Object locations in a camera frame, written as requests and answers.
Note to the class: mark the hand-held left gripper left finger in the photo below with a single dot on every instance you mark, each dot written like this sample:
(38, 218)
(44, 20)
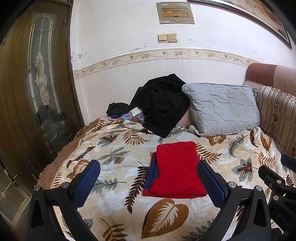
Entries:
(87, 177)

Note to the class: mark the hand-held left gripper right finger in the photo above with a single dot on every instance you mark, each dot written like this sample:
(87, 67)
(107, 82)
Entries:
(210, 183)

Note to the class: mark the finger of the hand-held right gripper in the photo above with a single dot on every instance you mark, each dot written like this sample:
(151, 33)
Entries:
(289, 160)
(271, 177)

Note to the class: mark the red and blue knit sweater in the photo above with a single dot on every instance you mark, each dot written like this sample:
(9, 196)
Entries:
(178, 169)

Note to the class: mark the leaf printed beige blanket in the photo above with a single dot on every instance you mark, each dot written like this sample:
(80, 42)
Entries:
(115, 192)

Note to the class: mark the brown fringed sofa cover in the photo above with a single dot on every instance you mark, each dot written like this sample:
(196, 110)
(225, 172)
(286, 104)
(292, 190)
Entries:
(67, 150)

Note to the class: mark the striped beige sofa cushion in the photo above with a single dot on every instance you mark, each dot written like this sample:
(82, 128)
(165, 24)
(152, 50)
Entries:
(277, 115)

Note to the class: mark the purple cloth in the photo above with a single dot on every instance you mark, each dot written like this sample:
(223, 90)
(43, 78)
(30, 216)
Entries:
(115, 116)

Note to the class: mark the grey quilted pillow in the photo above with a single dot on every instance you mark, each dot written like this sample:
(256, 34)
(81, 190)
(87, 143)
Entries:
(222, 109)

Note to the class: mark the small black cloth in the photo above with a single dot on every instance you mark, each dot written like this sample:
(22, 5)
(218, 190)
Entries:
(116, 107)

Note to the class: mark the clear plastic bag with paper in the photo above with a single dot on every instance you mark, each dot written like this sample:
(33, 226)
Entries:
(135, 112)

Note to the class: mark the pink brown sofa backrest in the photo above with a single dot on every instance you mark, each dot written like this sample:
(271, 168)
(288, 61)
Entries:
(266, 74)

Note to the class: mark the black coat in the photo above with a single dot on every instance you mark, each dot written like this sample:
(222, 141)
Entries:
(159, 104)

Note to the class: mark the brown door with glass panel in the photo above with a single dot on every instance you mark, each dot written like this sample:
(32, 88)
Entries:
(23, 92)

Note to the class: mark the gold wall switch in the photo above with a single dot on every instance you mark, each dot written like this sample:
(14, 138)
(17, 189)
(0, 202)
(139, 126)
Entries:
(162, 38)
(172, 38)

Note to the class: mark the dark framed wall picture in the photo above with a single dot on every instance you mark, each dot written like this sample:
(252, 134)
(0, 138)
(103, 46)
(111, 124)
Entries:
(261, 11)

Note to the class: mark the metal wall panel cover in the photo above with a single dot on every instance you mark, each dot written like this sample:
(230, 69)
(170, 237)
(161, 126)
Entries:
(175, 12)

